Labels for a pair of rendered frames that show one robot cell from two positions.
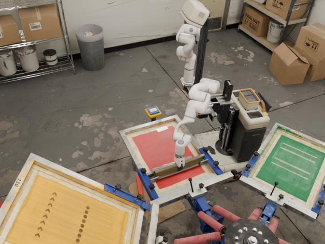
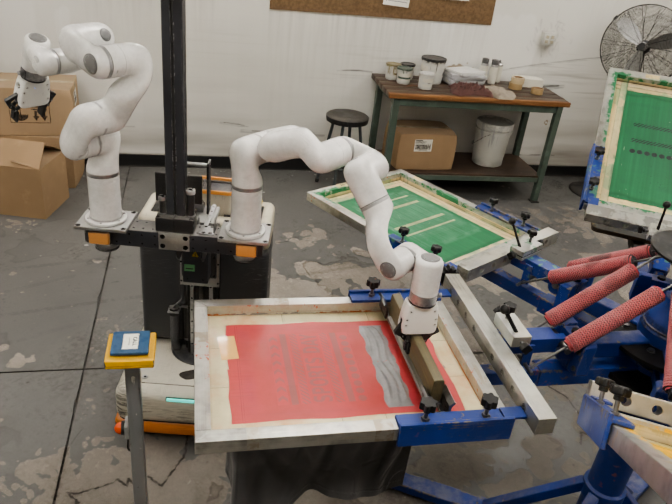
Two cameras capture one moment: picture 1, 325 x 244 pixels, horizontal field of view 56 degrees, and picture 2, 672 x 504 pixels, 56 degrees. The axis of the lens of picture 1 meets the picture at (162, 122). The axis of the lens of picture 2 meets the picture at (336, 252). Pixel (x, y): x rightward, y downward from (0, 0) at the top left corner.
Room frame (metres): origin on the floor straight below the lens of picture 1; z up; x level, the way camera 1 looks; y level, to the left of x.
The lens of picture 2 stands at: (1.51, 1.35, 2.09)
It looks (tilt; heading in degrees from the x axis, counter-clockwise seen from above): 29 degrees down; 282
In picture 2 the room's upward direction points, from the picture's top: 7 degrees clockwise
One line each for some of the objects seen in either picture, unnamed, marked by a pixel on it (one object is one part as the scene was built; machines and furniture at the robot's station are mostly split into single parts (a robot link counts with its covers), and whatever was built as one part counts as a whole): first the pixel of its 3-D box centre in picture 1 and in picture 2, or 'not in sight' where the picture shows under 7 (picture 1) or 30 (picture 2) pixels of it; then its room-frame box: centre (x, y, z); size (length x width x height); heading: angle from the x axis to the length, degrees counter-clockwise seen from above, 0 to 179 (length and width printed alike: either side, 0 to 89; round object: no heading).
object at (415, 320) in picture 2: (179, 158); (419, 314); (1.57, -0.14, 1.12); 0.10 x 0.07 x 0.11; 26
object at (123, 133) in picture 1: (167, 152); (338, 360); (1.76, -0.05, 0.97); 0.79 x 0.58 x 0.04; 26
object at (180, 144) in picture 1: (183, 144); (416, 267); (1.61, -0.16, 1.25); 0.15 x 0.10 x 0.11; 160
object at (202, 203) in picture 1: (200, 202); (525, 340); (1.26, -0.30, 1.02); 0.17 x 0.06 x 0.05; 26
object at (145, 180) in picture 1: (147, 184); (453, 425); (1.43, 0.10, 0.97); 0.30 x 0.05 x 0.07; 26
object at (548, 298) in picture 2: not in sight; (499, 278); (1.33, -0.86, 0.90); 1.24 x 0.06 x 0.06; 146
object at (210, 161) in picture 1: (209, 162); (394, 301); (1.67, -0.40, 0.97); 0.30 x 0.05 x 0.07; 26
